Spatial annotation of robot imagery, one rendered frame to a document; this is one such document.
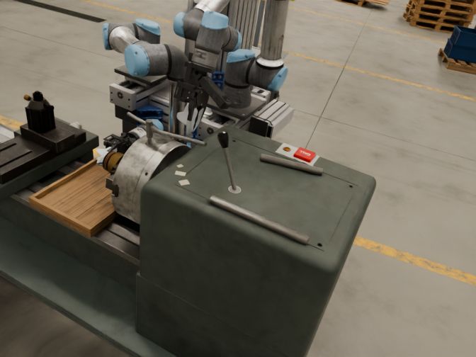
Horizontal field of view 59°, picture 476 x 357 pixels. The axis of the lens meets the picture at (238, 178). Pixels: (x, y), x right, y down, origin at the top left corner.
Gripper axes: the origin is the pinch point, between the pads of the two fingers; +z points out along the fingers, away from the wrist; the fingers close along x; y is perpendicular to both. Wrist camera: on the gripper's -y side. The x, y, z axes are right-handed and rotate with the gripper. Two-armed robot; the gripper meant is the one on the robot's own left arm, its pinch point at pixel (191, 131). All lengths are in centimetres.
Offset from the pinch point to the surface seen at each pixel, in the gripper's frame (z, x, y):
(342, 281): 88, -144, -59
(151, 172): 15.3, 6.3, 6.3
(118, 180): 21.8, 8.2, 16.1
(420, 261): 70, -192, -102
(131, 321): 80, -8, 7
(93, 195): 42, -13, 40
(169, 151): 8.8, -0.8, 6.1
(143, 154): 11.8, 3.6, 12.5
